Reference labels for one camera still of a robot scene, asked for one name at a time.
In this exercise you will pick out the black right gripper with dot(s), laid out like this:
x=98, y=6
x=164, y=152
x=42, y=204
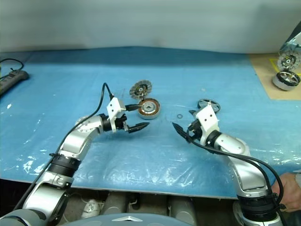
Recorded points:
x=195, y=129

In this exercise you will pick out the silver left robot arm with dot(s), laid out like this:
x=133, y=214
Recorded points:
x=75, y=141

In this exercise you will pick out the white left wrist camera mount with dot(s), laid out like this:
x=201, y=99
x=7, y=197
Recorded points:
x=114, y=106

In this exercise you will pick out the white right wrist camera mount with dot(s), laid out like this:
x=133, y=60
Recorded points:
x=208, y=120

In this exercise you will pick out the brown cardboard mat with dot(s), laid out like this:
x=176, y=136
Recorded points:
x=265, y=80

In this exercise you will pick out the person's bare hand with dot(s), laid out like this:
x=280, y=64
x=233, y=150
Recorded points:
x=292, y=193

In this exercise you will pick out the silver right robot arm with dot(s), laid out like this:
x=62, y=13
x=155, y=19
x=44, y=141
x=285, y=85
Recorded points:
x=235, y=143

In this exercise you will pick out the white shoe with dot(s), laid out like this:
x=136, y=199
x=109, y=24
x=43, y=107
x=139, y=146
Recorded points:
x=91, y=208

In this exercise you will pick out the silver motor stator housing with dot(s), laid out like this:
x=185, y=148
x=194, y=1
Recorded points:
x=149, y=113

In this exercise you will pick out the black power strip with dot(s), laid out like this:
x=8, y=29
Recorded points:
x=14, y=78

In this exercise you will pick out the assembled silver motor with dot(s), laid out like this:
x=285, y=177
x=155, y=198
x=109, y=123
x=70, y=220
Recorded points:
x=282, y=85

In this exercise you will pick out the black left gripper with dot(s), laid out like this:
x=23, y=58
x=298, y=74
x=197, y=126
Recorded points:
x=122, y=122

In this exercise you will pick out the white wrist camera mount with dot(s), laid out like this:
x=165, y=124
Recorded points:
x=208, y=120
x=114, y=106

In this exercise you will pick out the round motor end cover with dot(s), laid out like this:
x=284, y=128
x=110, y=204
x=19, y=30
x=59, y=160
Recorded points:
x=141, y=89
x=288, y=61

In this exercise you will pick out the clear plastic bag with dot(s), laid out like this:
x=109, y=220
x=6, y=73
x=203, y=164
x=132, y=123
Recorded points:
x=294, y=44

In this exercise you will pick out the grey robot torso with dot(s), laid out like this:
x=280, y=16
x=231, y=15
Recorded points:
x=152, y=221

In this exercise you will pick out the dark grey rounded shape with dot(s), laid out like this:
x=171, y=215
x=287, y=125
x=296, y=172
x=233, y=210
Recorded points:
x=115, y=203
x=181, y=209

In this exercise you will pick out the blue plastic table sheet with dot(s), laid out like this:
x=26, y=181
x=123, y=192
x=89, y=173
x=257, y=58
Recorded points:
x=150, y=153

